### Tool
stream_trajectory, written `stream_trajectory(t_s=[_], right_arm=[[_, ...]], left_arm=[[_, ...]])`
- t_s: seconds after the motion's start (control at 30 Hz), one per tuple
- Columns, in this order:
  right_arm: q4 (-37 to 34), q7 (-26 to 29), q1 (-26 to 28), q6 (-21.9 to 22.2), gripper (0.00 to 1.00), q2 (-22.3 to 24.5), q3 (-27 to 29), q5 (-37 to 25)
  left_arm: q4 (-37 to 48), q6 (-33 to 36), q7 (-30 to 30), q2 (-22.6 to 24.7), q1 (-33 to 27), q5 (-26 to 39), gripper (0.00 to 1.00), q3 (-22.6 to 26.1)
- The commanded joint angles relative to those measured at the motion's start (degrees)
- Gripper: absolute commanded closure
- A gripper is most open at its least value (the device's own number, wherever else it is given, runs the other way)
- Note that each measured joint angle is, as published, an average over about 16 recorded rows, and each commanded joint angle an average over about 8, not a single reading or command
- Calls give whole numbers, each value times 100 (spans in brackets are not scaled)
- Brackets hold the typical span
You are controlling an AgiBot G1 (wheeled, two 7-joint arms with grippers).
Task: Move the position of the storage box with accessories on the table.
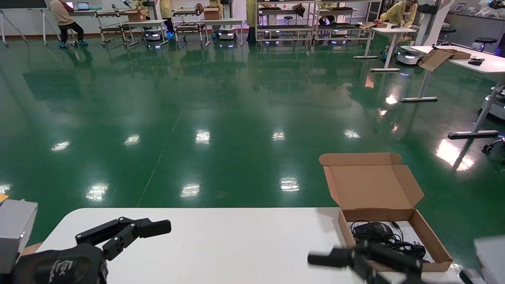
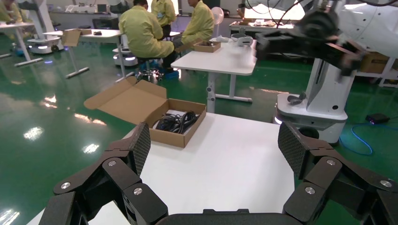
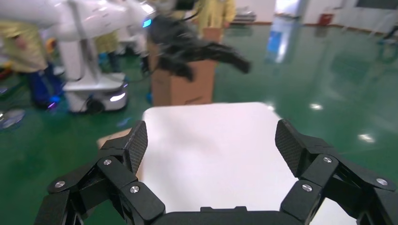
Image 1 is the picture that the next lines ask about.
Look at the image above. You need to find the bent person in yellow coat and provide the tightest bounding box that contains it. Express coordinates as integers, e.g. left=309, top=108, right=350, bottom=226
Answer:
left=373, top=0, right=421, bottom=46

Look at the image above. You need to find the white tall wheeled robot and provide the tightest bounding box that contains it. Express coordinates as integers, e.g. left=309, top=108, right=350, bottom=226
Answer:
left=396, top=0, right=454, bottom=65

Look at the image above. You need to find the cardboard storage box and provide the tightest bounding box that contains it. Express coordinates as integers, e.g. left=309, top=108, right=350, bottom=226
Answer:
left=319, top=153, right=453, bottom=273

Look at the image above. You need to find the small white table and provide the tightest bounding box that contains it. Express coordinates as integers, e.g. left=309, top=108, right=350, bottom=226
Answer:
left=199, top=18, right=246, bottom=47
left=124, top=19, right=169, bottom=47

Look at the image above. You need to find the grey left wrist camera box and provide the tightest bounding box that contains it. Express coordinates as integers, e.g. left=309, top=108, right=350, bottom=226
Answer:
left=0, top=199, right=39, bottom=273

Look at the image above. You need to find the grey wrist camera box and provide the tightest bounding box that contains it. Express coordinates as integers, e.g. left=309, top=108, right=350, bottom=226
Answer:
left=0, top=199, right=39, bottom=273
left=473, top=236, right=505, bottom=284

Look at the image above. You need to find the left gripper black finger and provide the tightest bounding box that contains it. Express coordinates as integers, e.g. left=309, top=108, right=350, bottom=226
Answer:
left=76, top=217, right=138, bottom=245
left=103, top=219, right=172, bottom=261

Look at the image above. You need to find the black screen on white tripod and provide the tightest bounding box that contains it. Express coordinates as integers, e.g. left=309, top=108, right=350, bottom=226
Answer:
left=0, top=0, right=48, bottom=46

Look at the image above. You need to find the seated person beige shirt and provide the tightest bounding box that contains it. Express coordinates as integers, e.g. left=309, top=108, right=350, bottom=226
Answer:
left=49, top=0, right=88, bottom=48

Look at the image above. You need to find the grey counter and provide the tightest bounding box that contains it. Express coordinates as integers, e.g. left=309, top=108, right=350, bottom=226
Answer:
left=446, top=10, right=505, bottom=46

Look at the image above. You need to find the white metal shelf rack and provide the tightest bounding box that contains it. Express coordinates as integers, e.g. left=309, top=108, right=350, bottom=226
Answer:
left=254, top=0, right=317, bottom=42
left=316, top=0, right=383, bottom=42

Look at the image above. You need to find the black chair caster base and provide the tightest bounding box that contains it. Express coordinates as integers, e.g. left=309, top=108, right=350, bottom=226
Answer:
left=483, top=136, right=505, bottom=164

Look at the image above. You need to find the black wired computer mouse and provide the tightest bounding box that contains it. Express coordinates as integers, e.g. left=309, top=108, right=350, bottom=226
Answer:
left=350, top=220, right=426, bottom=259

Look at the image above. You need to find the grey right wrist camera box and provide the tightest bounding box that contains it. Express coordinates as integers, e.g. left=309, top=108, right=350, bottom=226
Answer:
left=473, top=236, right=505, bottom=284

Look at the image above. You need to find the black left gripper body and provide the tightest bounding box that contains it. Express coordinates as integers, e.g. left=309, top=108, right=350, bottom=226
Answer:
left=12, top=243, right=108, bottom=284

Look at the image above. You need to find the white table with T legs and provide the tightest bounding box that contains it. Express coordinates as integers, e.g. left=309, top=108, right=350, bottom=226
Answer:
left=353, top=22, right=418, bottom=72

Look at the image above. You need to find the large white table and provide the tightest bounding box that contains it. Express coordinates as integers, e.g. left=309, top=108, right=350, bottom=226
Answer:
left=402, top=45, right=505, bottom=138

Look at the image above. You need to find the open brown cardboard box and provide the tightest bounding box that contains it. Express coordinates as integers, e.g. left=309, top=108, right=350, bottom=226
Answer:
left=419, top=47, right=472, bottom=71

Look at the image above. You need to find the metal trolley cart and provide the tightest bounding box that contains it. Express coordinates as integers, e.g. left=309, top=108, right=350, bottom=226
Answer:
left=172, top=6, right=206, bottom=47
left=95, top=6, right=131, bottom=47

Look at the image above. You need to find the brown cardboard sheet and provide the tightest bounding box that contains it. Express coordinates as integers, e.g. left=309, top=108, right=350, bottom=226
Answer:
left=21, top=242, right=43, bottom=257

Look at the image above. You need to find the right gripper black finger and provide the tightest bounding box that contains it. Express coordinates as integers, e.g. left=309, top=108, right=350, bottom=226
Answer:
left=357, top=240, right=425, bottom=275
left=308, top=248, right=379, bottom=284

